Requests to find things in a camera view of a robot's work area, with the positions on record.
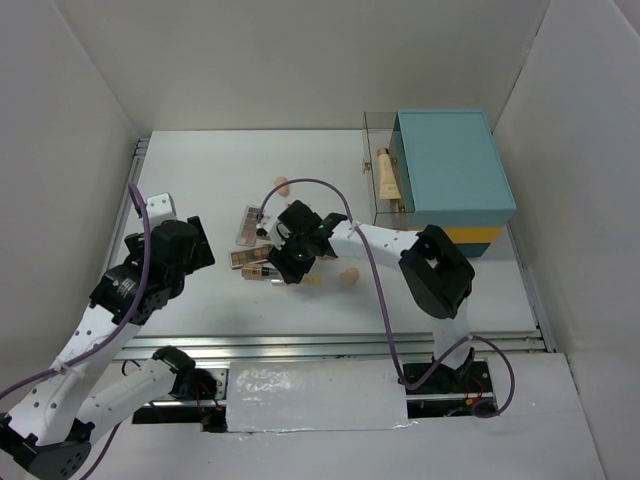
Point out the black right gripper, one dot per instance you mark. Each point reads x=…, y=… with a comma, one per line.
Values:
x=281, y=259

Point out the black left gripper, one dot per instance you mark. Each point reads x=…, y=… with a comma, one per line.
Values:
x=202, y=255

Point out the beige makeup sponge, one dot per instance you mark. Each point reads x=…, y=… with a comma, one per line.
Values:
x=349, y=277
x=311, y=280
x=282, y=186

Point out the beige foundation tube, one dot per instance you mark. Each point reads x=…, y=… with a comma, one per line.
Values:
x=388, y=184

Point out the clear top drawer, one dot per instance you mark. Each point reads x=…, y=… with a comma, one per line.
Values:
x=377, y=132

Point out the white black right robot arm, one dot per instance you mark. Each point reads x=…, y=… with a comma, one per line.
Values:
x=438, y=276

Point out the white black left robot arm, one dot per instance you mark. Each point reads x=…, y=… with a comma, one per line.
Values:
x=51, y=431

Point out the lying foundation bottle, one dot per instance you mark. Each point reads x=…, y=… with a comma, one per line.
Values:
x=260, y=272

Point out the long eyeshadow palette horizontal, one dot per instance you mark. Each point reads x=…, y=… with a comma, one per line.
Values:
x=254, y=255

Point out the pink eyeshadow palette tilted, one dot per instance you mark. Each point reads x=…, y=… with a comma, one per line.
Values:
x=247, y=235

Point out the white foam front panel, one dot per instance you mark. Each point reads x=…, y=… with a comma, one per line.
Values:
x=326, y=395

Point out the teal yellow drawer cabinet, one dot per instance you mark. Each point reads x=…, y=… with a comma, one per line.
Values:
x=451, y=175

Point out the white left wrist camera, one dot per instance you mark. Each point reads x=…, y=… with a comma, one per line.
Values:
x=160, y=208

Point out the aluminium table frame rails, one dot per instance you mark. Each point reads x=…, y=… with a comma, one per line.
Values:
x=222, y=318

